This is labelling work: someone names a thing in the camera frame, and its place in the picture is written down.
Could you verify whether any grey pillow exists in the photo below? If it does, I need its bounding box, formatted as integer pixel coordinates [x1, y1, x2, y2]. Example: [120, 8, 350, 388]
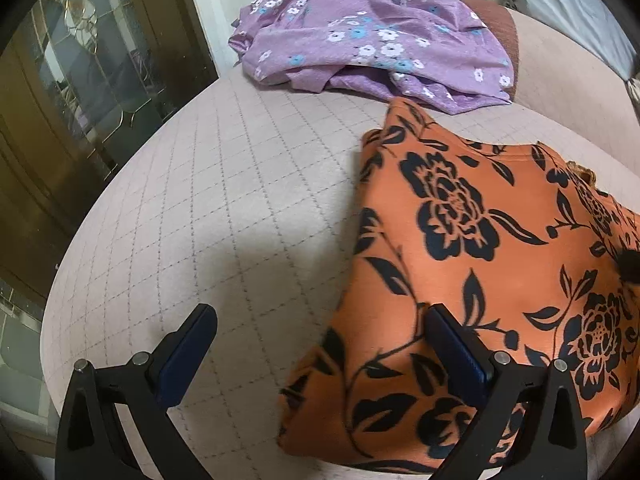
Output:
[511, 0, 639, 80]

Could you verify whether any orange black floral garment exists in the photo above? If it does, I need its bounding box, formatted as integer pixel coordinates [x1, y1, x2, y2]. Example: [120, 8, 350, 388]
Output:
[278, 98, 639, 474]

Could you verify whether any pink quilted bed mattress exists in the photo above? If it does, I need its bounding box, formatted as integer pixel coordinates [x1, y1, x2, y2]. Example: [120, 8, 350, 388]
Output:
[39, 64, 640, 480]

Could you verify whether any pink bolster pillow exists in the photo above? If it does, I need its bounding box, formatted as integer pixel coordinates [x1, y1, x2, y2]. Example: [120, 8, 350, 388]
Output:
[462, 0, 639, 172]

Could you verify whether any purple floral garment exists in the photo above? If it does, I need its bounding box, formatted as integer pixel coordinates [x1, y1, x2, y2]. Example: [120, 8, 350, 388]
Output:
[229, 0, 514, 115]

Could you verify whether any brown glass door cabinet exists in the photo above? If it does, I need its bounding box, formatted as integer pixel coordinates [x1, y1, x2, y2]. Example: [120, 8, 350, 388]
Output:
[1, 0, 217, 462]

